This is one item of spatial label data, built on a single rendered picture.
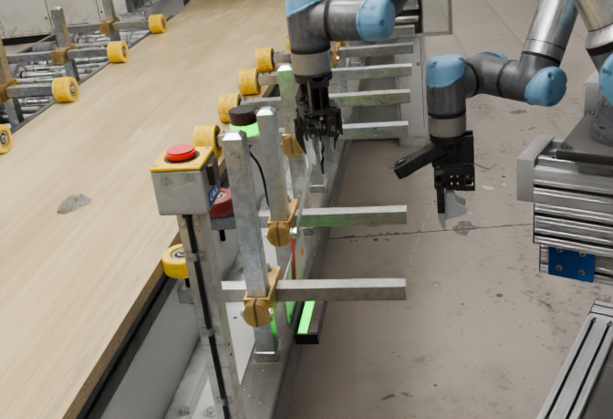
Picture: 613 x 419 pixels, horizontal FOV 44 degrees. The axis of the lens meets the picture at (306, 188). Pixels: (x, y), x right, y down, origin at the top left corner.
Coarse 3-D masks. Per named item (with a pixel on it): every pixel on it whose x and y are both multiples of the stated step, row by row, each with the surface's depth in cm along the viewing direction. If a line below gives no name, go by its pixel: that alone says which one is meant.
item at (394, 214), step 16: (320, 208) 164; (336, 208) 163; (352, 208) 162; (368, 208) 161; (384, 208) 160; (400, 208) 160; (224, 224) 166; (304, 224) 163; (320, 224) 162; (336, 224) 162; (352, 224) 161; (368, 224) 161; (384, 224) 160
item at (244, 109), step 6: (234, 108) 152; (240, 108) 152; (246, 108) 151; (252, 108) 151; (240, 114) 149; (240, 126) 150; (258, 138) 151; (258, 144) 152; (252, 156) 155; (258, 162) 155; (264, 180) 156; (264, 186) 157
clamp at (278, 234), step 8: (296, 200) 167; (296, 208) 165; (288, 216) 160; (272, 224) 158; (280, 224) 157; (288, 224) 158; (272, 232) 157; (280, 232) 156; (288, 232) 156; (272, 240) 158; (280, 240) 157; (288, 240) 157
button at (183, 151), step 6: (180, 144) 101; (186, 144) 101; (168, 150) 100; (174, 150) 99; (180, 150) 99; (186, 150) 99; (192, 150) 99; (168, 156) 99; (174, 156) 98; (180, 156) 98; (186, 156) 98; (192, 156) 99
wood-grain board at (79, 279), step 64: (256, 0) 381; (128, 64) 286; (192, 64) 276; (64, 128) 223; (128, 128) 216; (192, 128) 210; (0, 192) 182; (64, 192) 178; (128, 192) 173; (0, 256) 151; (64, 256) 148; (128, 256) 145; (0, 320) 128; (64, 320) 126; (128, 320) 126; (0, 384) 112; (64, 384) 110
